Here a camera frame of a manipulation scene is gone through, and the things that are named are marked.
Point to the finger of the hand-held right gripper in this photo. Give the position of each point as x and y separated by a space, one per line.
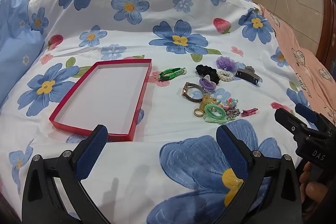
288 120
305 111

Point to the pink hair clip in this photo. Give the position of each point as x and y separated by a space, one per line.
249 111

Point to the blue flower print bedsheet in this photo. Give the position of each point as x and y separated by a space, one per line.
162 121

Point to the person's right hand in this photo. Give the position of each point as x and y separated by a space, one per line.
316 191

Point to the light blue pillow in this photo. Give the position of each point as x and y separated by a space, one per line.
18 35

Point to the wooden bed frame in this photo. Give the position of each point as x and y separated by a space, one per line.
329 29

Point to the dark hair claw clip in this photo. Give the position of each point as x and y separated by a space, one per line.
245 75

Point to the gold wristwatch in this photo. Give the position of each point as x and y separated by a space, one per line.
187 85

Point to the red shallow box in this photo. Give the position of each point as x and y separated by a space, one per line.
105 98

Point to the pink printed blanket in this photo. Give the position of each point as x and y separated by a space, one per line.
302 64

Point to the black scrunchie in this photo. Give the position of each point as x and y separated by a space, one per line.
203 68

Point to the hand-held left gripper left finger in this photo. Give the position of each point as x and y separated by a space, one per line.
90 154

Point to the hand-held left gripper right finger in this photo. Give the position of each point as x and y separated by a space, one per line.
233 154

